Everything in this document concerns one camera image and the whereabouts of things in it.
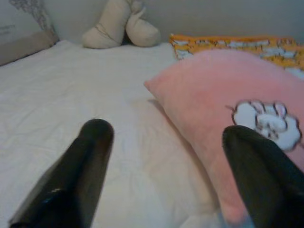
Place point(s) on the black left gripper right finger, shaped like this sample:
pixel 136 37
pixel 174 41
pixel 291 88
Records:
pixel 266 185

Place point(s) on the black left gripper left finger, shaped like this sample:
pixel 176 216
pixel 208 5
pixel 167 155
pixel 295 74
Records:
pixel 76 180

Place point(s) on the pink bunny print pillow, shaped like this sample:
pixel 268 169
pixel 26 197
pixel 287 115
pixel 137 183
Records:
pixel 202 95

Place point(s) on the yellow egg print blanket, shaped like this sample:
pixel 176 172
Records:
pixel 280 57

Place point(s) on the white bed mattress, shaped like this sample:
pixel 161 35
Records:
pixel 71 95

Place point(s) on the cream plush toy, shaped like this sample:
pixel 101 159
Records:
pixel 104 33

